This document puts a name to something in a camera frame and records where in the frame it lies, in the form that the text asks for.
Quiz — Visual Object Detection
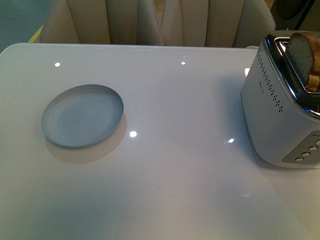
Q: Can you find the light blue round plate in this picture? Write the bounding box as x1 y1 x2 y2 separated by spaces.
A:
41 84 124 148

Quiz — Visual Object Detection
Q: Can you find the slice of brown bread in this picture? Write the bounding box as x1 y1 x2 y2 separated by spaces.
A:
285 31 320 92

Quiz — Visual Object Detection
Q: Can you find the beige chair on left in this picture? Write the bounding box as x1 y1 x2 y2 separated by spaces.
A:
39 0 164 46

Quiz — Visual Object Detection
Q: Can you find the beige chair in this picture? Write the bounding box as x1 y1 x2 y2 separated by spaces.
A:
161 0 276 48
39 0 164 46

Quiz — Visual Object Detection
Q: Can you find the white and chrome toaster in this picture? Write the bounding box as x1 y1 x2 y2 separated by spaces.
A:
240 30 320 169

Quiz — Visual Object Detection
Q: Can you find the beige chair on right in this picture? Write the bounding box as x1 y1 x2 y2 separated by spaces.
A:
161 0 276 48

